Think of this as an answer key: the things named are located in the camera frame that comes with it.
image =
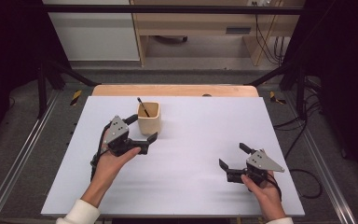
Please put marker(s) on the person's right hand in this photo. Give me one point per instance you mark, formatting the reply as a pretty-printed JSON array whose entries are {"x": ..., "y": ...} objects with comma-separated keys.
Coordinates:
[{"x": 265, "y": 199}]

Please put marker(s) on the black frame leg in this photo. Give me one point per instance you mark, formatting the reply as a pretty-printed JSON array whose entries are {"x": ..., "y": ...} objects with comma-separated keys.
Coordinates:
[
  {"x": 292, "y": 77},
  {"x": 56, "y": 77}
]

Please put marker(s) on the dark rectangular bracket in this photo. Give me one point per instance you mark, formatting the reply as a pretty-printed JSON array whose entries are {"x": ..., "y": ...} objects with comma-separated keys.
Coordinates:
[{"x": 238, "y": 30}]

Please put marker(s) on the person's left hand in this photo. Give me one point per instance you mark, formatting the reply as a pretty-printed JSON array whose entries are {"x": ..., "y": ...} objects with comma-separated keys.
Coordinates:
[{"x": 108, "y": 168}]

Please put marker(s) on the white power strip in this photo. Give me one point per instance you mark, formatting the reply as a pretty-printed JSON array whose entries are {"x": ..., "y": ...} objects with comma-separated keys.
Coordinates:
[{"x": 262, "y": 2}]

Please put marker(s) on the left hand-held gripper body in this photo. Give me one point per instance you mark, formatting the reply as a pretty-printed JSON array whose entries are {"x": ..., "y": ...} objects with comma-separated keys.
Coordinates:
[{"x": 117, "y": 130}]

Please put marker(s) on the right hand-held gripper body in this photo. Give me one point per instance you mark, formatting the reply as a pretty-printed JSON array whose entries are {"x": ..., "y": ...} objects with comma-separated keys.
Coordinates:
[{"x": 261, "y": 163}]

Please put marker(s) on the white cabinet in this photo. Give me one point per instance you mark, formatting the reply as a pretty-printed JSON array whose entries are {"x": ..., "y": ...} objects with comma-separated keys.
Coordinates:
[{"x": 96, "y": 37}]

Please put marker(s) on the light wooden desk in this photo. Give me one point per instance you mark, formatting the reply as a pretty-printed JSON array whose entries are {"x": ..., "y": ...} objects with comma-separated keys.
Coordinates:
[{"x": 192, "y": 23}]

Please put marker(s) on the black pen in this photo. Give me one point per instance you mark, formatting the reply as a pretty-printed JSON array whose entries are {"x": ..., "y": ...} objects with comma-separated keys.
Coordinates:
[{"x": 143, "y": 107}]

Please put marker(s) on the beige square cup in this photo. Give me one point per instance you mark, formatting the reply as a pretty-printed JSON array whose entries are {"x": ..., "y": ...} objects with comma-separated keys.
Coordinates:
[{"x": 149, "y": 123}]

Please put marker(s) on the aluminium floor rail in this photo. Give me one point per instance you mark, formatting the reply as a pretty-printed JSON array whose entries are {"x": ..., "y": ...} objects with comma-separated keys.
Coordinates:
[
  {"x": 326, "y": 168},
  {"x": 18, "y": 155}
]

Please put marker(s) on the black horizontal frame bar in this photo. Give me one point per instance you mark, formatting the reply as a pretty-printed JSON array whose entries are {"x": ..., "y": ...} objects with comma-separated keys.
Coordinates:
[{"x": 167, "y": 9}]

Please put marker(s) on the grey chair base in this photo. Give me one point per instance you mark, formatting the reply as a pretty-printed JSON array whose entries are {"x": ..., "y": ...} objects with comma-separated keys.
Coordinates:
[{"x": 169, "y": 39}]

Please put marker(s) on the black curtain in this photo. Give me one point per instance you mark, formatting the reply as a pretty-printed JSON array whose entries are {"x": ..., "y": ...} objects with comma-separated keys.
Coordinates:
[
  {"x": 345, "y": 77},
  {"x": 9, "y": 62}
]

